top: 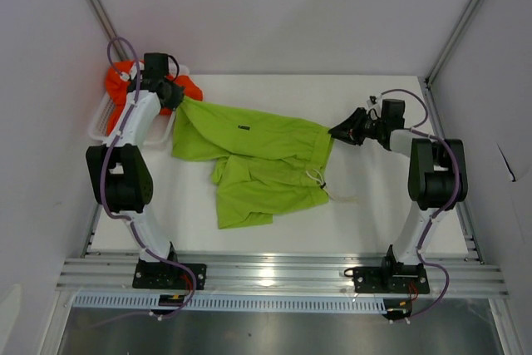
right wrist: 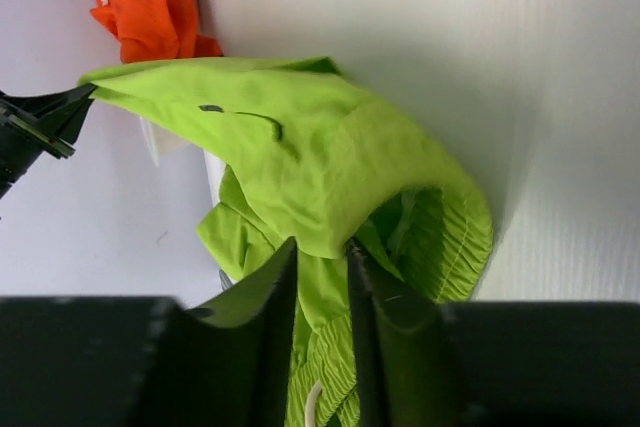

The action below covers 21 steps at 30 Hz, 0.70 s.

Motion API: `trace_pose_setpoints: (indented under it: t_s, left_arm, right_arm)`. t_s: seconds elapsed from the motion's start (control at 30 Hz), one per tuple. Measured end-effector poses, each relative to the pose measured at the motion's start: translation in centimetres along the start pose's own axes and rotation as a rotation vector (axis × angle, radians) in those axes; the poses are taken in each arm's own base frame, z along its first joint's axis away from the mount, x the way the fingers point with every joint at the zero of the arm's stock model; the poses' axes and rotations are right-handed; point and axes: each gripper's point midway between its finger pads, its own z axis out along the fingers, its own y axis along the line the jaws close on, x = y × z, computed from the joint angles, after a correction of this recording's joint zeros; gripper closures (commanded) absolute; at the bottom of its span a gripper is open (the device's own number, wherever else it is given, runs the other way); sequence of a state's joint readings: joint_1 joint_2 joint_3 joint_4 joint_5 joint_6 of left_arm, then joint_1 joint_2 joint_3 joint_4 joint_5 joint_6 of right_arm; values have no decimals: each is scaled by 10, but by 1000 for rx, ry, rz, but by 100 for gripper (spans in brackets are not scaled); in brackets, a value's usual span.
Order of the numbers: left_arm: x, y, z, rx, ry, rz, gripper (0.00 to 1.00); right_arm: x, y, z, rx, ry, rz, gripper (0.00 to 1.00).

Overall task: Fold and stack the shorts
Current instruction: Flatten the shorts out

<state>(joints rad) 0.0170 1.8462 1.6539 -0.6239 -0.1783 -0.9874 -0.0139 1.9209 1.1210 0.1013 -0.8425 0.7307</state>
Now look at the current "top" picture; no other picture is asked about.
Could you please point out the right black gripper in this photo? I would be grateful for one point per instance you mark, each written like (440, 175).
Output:
(348, 130)

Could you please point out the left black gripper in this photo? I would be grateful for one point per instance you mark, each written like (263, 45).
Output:
(178, 96)

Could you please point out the lime green shorts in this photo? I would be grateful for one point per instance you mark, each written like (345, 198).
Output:
(264, 164)

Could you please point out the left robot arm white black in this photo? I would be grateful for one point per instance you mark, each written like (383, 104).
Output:
(120, 178)

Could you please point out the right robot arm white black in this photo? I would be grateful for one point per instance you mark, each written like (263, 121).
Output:
(437, 178)

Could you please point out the orange shorts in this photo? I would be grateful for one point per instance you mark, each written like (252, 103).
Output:
(117, 82)

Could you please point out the white plastic basket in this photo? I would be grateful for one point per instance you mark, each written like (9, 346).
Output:
(159, 131)

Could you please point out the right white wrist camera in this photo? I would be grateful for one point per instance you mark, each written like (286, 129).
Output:
(373, 102)

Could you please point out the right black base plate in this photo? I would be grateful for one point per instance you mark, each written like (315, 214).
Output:
(367, 279)

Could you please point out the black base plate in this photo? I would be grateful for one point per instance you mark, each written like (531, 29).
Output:
(367, 279)
(158, 275)

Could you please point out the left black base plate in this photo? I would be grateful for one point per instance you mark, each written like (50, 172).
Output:
(158, 275)

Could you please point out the aluminium mounting rail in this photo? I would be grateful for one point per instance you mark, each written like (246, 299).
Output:
(279, 274)

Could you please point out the right aluminium frame post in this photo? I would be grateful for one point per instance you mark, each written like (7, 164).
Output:
(466, 18)

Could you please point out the white slotted cable duct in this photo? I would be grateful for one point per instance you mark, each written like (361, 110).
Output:
(237, 303)

